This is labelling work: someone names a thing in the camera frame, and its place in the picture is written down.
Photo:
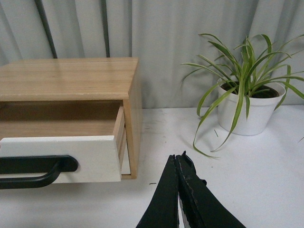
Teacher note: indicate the white top drawer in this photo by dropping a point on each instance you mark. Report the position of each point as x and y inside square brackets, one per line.
[92, 132]

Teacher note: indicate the wooden drawer cabinet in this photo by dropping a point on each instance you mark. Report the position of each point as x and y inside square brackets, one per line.
[104, 80]

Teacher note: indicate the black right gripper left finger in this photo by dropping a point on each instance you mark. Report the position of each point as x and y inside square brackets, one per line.
[162, 211]

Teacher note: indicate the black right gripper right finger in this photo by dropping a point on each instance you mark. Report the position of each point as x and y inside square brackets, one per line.
[200, 208]

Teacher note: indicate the black drawer handle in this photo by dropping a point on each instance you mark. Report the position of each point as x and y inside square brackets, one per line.
[51, 166]

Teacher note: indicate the right spider plant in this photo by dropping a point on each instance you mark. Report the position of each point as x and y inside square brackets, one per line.
[250, 88]

